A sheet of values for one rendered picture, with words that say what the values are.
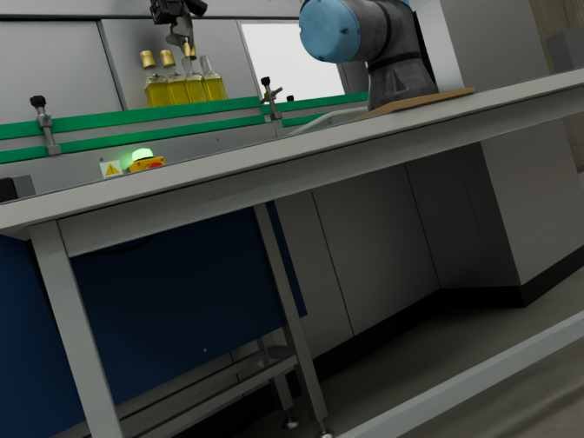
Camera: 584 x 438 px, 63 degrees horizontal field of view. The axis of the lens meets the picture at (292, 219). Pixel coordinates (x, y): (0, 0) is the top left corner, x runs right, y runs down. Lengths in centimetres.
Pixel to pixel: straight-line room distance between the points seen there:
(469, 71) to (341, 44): 115
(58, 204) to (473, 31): 176
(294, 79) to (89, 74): 72
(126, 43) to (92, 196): 90
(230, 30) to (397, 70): 88
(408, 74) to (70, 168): 74
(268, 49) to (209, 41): 24
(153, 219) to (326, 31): 47
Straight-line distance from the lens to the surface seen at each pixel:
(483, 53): 217
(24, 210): 77
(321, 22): 96
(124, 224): 80
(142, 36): 163
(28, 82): 152
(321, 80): 194
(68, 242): 80
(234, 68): 173
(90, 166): 115
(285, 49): 189
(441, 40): 203
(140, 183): 76
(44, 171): 113
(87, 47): 160
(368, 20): 98
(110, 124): 121
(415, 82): 103
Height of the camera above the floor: 63
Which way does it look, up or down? 1 degrees down
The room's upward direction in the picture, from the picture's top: 17 degrees counter-clockwise
